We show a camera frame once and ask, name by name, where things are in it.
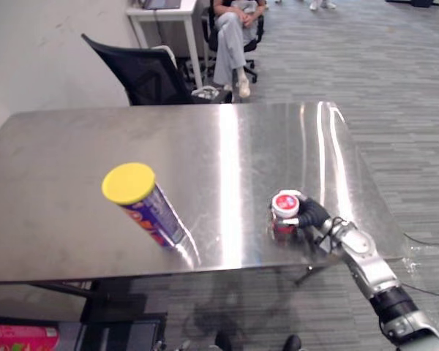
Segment purple chips can yellow lid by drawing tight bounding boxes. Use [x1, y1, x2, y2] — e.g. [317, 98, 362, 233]
[101, 162, 188, 250]

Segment laptop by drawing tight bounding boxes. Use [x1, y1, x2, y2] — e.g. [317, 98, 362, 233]
[143, 0, 183, 11]

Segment robot right foot dark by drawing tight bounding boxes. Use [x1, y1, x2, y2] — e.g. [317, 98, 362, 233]
[280, 333, 303, 351]

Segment person's feet white shoes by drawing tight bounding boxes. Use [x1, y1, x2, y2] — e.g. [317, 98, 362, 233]
[308, 0, 337, 12]

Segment robot left foot dark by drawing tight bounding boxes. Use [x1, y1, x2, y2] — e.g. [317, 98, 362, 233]
[214, 330, 236, 351]

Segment person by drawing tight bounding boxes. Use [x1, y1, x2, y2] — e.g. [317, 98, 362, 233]
[208, 0, 269, 99]

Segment black swivel office chair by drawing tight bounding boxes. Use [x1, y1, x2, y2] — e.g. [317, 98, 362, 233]
[202, 6, 266, 85]

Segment white cloth bundle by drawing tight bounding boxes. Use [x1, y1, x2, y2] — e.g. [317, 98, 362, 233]
[191, 85, 221, 100]

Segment pink chips can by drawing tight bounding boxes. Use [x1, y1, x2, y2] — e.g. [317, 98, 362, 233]
[0, 322, 60, 351]

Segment white desk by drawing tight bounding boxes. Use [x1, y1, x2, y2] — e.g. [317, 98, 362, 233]
[125, 0, 206, 89]

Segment black floor cable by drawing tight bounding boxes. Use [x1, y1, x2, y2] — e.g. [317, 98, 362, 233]
[401, 232, 439, 253]

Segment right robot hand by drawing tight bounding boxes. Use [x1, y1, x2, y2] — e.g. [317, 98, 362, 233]
[269, 195, 331, 238]

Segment red gum bottle white lid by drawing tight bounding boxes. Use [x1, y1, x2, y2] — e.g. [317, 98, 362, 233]
[266, 189, 303, 244]

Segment stainless steel table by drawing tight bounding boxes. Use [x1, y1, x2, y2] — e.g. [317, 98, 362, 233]
[0, 102, 410, 298]

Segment robot foot dark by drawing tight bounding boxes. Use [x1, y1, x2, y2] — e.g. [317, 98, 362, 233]
[214, 330, 236, 351]
[280, 333, 303, 351]

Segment black mesh office chair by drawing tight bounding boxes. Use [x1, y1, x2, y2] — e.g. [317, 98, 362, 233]
[80, 33, 233, 107]

